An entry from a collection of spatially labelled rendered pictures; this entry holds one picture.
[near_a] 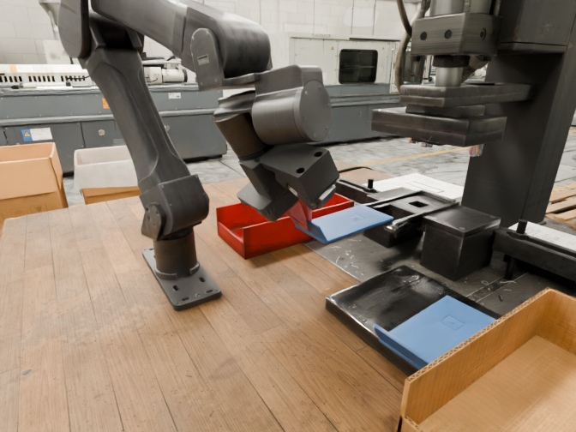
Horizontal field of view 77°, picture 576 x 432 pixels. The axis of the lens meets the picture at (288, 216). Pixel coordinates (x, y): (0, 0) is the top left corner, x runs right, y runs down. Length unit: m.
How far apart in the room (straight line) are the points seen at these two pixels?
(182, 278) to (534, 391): 0.46
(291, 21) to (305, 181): 7.61
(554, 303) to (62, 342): 0.58
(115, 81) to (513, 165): 0.71
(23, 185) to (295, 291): 2.21
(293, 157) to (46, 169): 2.29
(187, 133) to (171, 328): 4.62
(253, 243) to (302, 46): 5.20
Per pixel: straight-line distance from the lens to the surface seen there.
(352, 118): 6.33
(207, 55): 0.39
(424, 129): 0.60
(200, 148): 5.13
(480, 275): 0.66
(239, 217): 0.73
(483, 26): 0.61
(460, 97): 0.60
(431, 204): 0.69
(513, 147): 0.83
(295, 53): 5.67
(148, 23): 0.49
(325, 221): 0.56
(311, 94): 0.35
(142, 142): 0.54
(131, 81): 0.57
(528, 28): 0.67
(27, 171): 2.59
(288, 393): 0.41
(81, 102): 4.86
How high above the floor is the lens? 1.21
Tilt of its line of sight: 22 degrees down
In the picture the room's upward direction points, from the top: straight up
